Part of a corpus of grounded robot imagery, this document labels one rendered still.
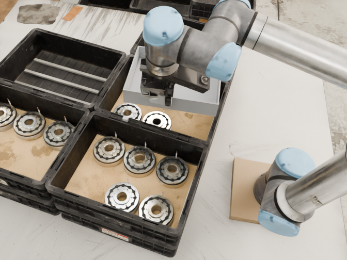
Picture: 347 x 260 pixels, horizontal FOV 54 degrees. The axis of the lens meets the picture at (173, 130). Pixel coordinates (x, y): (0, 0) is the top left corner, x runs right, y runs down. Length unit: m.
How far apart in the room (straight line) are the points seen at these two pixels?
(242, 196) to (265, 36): 0.64
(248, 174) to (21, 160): 0.78
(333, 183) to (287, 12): 2.76
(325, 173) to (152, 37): 0.48
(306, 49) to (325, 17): 2.82
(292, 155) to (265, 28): 0.47
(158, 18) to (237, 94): 0.94
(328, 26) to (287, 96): 1.91
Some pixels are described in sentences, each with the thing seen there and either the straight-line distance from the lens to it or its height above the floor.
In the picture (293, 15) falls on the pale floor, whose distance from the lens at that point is 3.46.
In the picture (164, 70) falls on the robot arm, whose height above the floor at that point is 1.28.
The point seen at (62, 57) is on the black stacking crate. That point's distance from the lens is 1.49.
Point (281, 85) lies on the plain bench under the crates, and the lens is 1.65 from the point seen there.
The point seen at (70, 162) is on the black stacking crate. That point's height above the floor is 0.89.
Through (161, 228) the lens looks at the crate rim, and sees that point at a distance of 0.92.
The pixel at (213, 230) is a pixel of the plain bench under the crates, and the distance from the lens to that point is 1.18.
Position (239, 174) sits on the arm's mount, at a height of 0.73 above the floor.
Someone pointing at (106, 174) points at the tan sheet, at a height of 0.83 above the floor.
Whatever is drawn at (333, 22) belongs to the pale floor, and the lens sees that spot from 3.53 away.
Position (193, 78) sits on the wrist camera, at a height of 1.22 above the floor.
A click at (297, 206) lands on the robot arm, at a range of 0.94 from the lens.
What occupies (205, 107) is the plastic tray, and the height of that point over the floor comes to 1.08.
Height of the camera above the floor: 1.79
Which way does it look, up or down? 53 degrees down
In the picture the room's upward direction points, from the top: 6 degrees clockwise
